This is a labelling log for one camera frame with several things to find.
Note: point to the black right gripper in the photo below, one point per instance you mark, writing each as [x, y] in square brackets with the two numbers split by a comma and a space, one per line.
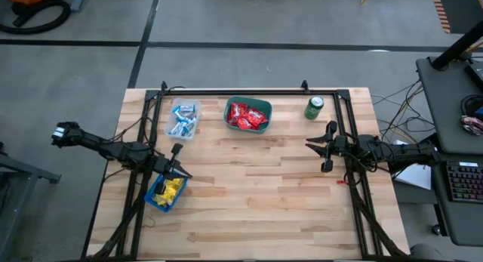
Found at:
[341, 150]

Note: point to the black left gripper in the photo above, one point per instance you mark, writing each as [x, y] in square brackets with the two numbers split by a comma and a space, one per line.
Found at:
[166, 167]

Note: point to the blue plastic basket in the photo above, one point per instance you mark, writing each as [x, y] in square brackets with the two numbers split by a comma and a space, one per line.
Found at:
[157, 205]

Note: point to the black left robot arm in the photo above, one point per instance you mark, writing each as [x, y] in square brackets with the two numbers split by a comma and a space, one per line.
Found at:
[113, 148]

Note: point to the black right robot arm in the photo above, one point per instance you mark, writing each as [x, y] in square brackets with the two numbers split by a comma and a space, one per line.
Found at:
[396, 152]

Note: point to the pink candy bag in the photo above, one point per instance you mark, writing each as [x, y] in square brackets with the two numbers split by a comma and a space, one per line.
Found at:
[471, 125]

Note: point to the green soda can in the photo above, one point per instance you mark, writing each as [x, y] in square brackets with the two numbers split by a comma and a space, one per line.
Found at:
[314, 109]

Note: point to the clear plastic container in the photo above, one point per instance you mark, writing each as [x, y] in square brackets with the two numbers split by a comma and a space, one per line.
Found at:
[169, 135]

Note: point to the small red tag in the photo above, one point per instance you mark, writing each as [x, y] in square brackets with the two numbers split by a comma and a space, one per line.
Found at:
[341, 182]

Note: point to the black clamp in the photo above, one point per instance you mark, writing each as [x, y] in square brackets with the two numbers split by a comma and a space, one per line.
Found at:
[305, 86]
[163, 86]

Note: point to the teal plastic bin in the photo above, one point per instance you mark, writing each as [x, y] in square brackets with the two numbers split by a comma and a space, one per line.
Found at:
[264, 103]

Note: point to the white paper sheet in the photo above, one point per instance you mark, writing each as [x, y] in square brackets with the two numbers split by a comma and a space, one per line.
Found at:
[415, 177]

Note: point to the grey desk top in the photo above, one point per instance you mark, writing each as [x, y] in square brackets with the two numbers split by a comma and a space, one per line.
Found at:
[441, 103]
[460, 224]

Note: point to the black caster wheel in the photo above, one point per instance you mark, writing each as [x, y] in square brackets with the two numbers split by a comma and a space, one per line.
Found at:
[436, 230]

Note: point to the backlit black keyboard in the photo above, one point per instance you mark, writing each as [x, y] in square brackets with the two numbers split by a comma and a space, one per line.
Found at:
[466, 182]

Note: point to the dark grey side table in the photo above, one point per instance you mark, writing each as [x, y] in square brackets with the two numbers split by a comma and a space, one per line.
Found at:
[30, 170]

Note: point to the black diagonal pole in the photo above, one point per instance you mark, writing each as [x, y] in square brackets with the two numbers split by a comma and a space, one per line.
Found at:
[456, 47]

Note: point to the black laptop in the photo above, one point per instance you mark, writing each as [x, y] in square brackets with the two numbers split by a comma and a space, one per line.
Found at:
[476, 75]

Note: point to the dark mat with striped edge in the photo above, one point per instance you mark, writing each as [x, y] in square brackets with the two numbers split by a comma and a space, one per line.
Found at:
[464, 9]

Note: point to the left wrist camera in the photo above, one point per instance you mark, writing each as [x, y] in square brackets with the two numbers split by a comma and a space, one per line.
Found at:
[163, 164]

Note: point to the black aluminium table frame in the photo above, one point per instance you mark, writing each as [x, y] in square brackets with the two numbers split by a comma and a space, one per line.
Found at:
[245, 92]

